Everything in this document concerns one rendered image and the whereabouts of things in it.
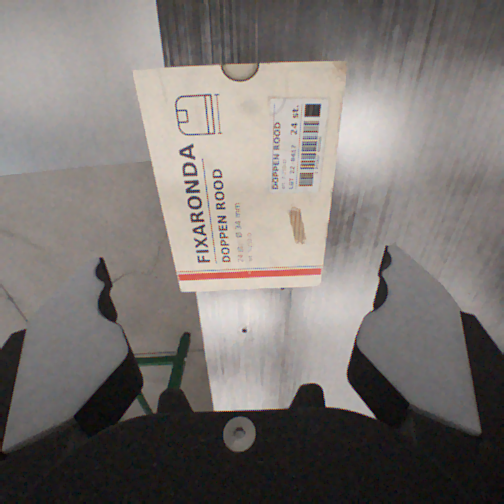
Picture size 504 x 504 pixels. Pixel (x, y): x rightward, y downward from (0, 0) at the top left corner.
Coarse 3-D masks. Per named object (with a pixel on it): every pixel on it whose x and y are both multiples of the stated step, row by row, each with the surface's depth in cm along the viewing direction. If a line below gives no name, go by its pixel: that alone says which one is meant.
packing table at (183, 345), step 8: (184, 336) 149; (184, 344) 144; (184, 352) 139; (136, 360) 137; (144, 360) 137; (152, 360) 137; (160, 360) 137; (168, 360) 136; (176, 360) 135; (184, 360) 137; (176, 368) 131; (176, 376) 126; (168, 384) 123; (176, 384) 123; (144, 400) 157; (144, 408) 159
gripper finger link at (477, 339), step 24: (480, 336) 7; (480, 360) 6; (480, 384) 5; (480, 408) 5; (408, 432) 5; (432, 432) 5; (456, 432) 5; (432, 456) 4; (456, 456) 4; (480, 456) 4; (456, 480) 4; (480, 480) 4
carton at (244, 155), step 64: (256, 64) 14; (320, 64) 14; (192, 128) 15; (256, 128) 15; (320, 128) 16; (192, 192) 17; (256, 192) 18; (320, 192) 18; (192, 256) 20; (256, 256) 20; (320, 256) 20
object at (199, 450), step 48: (144, 432) 5; (192, 432) 5; (240, 432) 5; (288, 432) 4; (336, 432) 4; (384, 432) 4; (48, 480) 4; (96, 480) 4; (144, 480) 4; (192, 480) 4; (240, 480) 4; (288, 480) 4; (336, 480) 4; (384, 480) 4; (432, 480) 4
